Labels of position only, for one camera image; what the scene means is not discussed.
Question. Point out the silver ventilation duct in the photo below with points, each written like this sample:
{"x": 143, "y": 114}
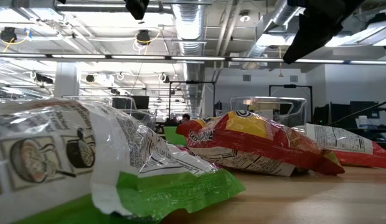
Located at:
{"x": 190, "y": 25}
{"x": 281, "y": 15}

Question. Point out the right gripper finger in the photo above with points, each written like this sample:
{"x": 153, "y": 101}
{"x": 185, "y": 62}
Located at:
{"x": 320, "y": 34}
{"x": 305, "y": 28}

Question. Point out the dark desk monitors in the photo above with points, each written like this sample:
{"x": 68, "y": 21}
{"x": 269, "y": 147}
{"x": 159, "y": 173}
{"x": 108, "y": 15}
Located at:
{"x": 339, "y": 115}

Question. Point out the white pillar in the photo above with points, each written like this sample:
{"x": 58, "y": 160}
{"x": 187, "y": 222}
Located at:
{"x": 67, "y": 81}

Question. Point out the green plastic bowl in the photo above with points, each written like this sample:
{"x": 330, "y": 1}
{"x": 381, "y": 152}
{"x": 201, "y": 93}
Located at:
{"x": 172, "y": 135}

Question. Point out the black metal frame rig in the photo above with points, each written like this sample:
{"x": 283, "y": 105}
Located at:
{"x": 193, "y": 82}
{"x": 289, "y": 86}

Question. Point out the person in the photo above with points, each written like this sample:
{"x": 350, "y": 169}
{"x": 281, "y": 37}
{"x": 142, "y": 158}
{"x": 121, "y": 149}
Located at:
{"x": 185, "y": 118}

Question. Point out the tan-lid spice jar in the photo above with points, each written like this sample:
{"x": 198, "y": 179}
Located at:
{"x": 267, "y": 113}

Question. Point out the black ceiling spotlight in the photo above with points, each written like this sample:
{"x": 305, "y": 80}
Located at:
{"x": 7, "y": 35}
{"x": 144, "y": 37}

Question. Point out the green-edged ramen noodle packet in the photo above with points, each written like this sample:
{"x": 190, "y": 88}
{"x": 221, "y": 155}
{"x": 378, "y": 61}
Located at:
{"x": 56, "y": 140}

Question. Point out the long ceiling light bar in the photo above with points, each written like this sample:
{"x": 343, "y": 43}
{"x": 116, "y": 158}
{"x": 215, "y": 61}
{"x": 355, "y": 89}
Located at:
{"x": 196, "y": 58}

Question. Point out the red-edged ramen noodle packet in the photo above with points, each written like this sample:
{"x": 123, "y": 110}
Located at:
{"x": 336, "y": 138}

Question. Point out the red and yellow ramen packet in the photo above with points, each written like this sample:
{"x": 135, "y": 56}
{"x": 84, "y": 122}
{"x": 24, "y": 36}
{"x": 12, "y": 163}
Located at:
{"x": 258, "y": 146}

